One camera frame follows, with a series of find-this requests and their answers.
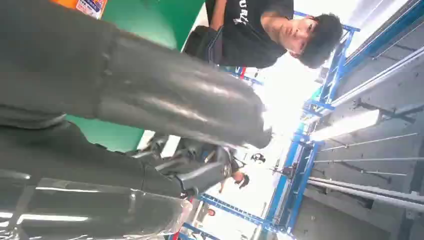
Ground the green mat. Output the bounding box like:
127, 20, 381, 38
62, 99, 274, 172
65, 0, 206, 154

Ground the blue metal rack frame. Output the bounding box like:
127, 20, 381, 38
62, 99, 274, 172
198, 9, 362, 240

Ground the white ceiling light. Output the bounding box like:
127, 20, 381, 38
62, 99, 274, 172
309, 109, 382, 143

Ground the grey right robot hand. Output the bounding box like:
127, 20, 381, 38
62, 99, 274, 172
0, 0, 273, 240

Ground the person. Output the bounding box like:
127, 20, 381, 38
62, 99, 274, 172
204, 0, 344, 70

